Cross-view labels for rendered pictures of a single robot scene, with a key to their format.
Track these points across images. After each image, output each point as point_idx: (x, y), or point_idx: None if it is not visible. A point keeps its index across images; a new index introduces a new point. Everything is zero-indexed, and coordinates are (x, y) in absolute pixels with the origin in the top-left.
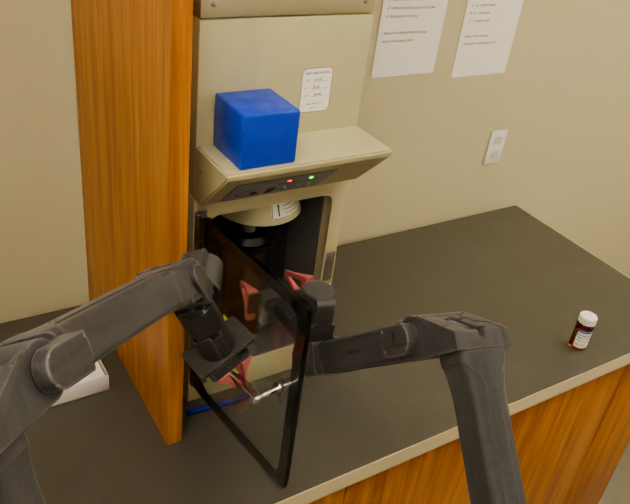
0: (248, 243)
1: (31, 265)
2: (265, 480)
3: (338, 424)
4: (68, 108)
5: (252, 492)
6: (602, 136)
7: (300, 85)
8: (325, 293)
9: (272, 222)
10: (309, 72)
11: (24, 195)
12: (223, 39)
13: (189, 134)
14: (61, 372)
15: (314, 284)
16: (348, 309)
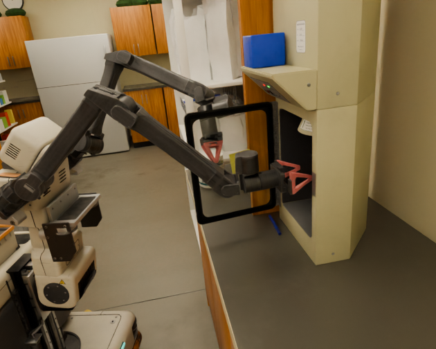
0: None
1: None
2: (219, 235)
3: (250, 263)
4: (377, 75)
5: (214, 230)
6: None
7: (295, 32)
8: (243, 154)
9: (299, 129)
10: (297, 23)
11: None
12: (276, 3)
13: (242, 44)
14: (119, 56)
15: (253, 152)
16: (392, 293)
